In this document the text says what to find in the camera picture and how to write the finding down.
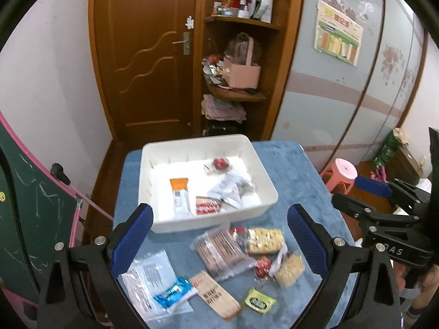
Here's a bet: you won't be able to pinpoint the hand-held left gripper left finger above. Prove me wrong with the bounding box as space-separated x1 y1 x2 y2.
36 203 154 329

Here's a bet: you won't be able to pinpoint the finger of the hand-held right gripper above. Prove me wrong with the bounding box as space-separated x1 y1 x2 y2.
332 193 426 231
355 175 431 207

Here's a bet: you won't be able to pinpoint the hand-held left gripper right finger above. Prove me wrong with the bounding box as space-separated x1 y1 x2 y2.
287 203 402 329

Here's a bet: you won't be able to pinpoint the small peanut crisp packet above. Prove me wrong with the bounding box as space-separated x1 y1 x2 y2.
269 243 306 288

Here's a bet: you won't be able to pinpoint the white plastic bin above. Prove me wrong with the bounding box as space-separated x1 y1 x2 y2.
138 134 279 234

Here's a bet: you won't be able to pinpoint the large peanut crisp packet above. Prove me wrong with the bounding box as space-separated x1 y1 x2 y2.
230 227 286 256

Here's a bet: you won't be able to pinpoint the clear light blue packet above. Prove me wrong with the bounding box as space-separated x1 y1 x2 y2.
121 249 194 323

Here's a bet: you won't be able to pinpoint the small red candy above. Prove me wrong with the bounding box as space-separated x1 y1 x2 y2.
254 257 273 279

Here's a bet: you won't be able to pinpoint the orange and white snack packet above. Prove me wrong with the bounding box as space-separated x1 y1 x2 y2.
169 177 194 220

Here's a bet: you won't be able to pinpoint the small blue foil packet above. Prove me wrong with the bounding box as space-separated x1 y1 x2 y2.
153 276 199 313

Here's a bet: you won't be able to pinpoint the green and yellow small packet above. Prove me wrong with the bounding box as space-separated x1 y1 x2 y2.
243 288 278 316

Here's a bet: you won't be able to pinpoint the red and white candy bar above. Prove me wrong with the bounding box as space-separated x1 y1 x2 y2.
195 196 223 216

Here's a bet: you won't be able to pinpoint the clear packet of biscuit sticks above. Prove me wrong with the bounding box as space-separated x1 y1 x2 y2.
190 228 258 280

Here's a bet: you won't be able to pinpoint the white and grey snack packet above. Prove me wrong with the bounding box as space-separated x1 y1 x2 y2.
207 173 247 208

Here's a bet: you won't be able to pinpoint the beige and brown long packet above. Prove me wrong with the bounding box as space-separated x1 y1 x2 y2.
189 270 243 321

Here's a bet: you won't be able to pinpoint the red round candy packet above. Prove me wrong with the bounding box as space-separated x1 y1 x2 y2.
205 157 232 175

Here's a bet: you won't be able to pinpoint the person's right hand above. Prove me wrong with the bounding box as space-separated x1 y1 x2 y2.
394 262 439 319

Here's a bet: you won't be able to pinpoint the pink plastic stool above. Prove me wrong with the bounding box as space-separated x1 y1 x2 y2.
320 158 357 192

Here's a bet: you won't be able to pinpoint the green bag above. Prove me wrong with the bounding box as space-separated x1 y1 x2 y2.
372 127 409 172

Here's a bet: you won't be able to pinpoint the brown wooden cabinet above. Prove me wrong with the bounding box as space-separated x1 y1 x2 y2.
387 147 424 186

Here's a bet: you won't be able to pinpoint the blue plush tablecloth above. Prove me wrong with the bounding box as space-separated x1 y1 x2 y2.
113 140 359 329

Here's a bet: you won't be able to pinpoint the grey sliding wardrobe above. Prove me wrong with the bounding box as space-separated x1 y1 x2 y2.
271 0 433 175

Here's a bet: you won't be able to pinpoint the black bag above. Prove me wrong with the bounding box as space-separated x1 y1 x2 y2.
202 120 242 137

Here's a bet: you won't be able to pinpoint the folded pink cloths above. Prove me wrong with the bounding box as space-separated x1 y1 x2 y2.
201 94 247 122

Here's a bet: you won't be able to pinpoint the wooden corner shelf unit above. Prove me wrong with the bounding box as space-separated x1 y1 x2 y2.
192 0 306 141

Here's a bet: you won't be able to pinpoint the brown wooden door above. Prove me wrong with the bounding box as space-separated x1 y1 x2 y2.
88 0 206 142

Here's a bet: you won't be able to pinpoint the pink basket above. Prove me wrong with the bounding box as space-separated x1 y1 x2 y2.
223 32 263 89

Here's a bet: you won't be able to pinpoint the pile of shiny wrappers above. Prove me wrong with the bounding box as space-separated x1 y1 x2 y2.
202 55 230 86

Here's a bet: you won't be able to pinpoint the cluster of cosmetic bottles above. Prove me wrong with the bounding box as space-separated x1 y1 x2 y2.
211 0 274 21

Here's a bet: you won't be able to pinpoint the green chalkboard with pink frame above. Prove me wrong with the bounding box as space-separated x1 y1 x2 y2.
0 111 115 312

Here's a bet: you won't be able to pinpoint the wall poster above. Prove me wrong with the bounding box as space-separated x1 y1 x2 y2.
314 0 364 66

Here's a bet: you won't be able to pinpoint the silver door handle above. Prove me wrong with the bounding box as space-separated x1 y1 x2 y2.
172 32 190 55

